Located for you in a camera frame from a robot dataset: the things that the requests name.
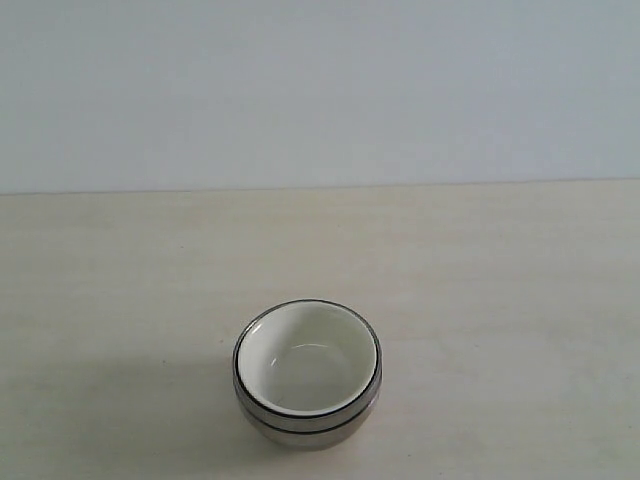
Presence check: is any white ceramic bowl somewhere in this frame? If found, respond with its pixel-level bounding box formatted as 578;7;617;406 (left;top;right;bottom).
236;301;379;415

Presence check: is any ribbed steel bowl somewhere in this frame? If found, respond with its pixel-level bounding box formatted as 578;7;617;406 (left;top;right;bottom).
231;300;385;429

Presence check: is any plain steel bowl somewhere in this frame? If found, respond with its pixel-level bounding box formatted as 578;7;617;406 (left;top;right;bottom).
234;387;382;449

